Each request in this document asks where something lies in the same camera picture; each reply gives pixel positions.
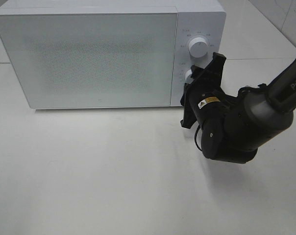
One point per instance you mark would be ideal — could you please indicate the upper white power knob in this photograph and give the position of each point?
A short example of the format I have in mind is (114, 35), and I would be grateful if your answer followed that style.
(198, 47)

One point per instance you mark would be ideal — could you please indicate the white microwave door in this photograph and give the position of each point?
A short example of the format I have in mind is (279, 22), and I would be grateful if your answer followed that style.
(92, 61)

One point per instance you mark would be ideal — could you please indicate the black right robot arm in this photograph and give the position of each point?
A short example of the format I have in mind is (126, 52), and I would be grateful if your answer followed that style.
(232, 128)

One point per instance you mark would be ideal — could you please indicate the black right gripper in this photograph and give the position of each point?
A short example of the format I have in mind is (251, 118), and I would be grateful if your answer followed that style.
(202, 98)

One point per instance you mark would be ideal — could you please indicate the white timer knob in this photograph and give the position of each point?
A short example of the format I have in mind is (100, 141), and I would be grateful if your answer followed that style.
(187, 76)

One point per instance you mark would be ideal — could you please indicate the white microwave oven body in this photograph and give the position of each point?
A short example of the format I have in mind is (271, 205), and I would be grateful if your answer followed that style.
(194, 18)

